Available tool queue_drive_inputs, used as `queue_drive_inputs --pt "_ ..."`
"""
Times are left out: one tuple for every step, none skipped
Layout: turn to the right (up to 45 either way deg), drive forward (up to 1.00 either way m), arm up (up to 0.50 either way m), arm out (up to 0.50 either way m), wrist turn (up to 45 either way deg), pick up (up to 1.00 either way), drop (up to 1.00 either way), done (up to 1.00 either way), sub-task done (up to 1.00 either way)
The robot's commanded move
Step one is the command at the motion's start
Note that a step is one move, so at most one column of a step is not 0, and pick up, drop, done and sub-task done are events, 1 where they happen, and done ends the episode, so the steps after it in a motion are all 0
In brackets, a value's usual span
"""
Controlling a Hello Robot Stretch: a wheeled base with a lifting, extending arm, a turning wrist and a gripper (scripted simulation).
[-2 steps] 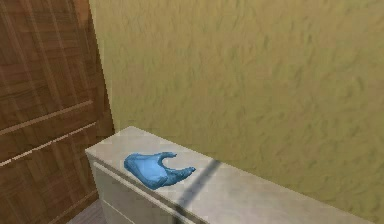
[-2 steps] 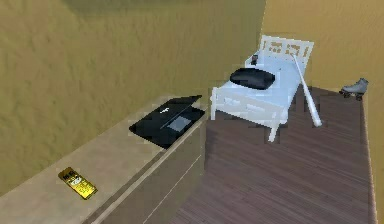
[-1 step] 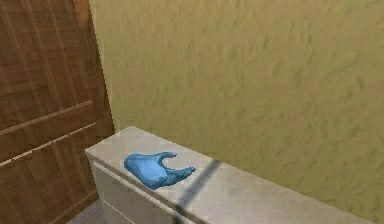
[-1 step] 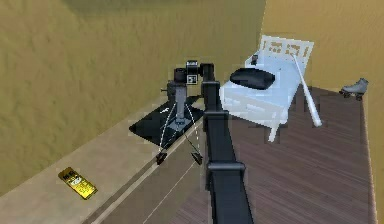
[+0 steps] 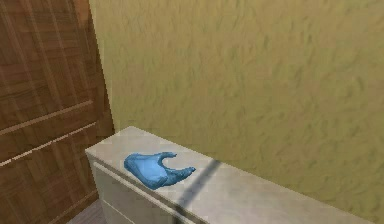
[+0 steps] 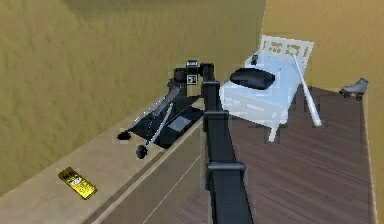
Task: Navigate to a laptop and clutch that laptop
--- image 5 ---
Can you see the white chest of drawers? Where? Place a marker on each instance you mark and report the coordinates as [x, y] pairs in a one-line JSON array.
[[233, 196]]

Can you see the blue crumpled cloth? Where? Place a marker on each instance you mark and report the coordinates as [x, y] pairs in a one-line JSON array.
[[150, 170]]

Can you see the brown wooden room door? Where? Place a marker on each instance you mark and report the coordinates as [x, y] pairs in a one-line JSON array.
[[46, 100]]

